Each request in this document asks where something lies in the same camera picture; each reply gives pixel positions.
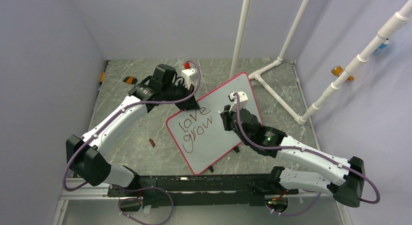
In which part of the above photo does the white PVC pipe frame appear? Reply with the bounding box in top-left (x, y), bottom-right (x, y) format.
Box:
top-left (229, 0), bottom-right (309, 125)

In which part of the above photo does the pink framed whiteboard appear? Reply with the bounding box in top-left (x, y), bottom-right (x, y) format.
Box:
top-left (166, 72), bottom-right (262, 175)

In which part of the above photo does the orange wall knob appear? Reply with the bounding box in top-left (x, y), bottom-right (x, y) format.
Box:
top-left (331, 66), bottom-right (354, 81)

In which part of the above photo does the blue wall clip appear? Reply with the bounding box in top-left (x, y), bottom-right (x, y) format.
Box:
top-left (373, 38), bottom-right (390, 54)

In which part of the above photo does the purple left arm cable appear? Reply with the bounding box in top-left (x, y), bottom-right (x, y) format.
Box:
top-left (62, 60), bottom-right (202, 192)

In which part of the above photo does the orange black tool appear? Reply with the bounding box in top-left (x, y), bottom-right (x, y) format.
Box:
top-left (123, 76), bottom-right (138, 85)

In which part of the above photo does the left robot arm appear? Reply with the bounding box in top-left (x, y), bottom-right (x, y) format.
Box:
top-left (62, 60), bottom-right (201, 196)

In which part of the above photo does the white PVC pipe right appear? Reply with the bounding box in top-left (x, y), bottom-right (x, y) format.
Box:
top-left (295, 0), bottom-right (412, 125)

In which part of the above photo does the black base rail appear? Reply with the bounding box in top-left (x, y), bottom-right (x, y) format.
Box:
top-left (107, 173), bottom-right (299, 208)

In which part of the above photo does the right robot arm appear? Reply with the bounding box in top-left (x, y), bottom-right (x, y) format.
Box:
top-left (220, 105), bottom-right (365, 208)

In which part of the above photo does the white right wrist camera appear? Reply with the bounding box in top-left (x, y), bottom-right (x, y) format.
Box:
top-left (228, 91), bottom-right (248, 112)

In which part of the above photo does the yellow black screwdriver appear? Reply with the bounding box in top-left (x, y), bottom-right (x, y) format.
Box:
top-left (98, 60), bottom-right (110, 91)

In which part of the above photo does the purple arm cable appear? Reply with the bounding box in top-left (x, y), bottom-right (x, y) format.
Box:
top-left (232, 92), bottom-right (381, 217)
top-left (62, 60), bottom-right (202, 192)

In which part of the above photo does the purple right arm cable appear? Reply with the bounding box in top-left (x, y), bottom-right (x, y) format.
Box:
top-left (232, 92), bottom-right (381, 217)

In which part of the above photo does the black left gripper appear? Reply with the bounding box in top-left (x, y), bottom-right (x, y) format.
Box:
top-left (162, 80), bottom-right (199, 111)

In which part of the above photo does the brown marker cap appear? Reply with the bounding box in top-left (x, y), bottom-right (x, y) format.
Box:
top-left (149, 138), bottom-right (155, 147)

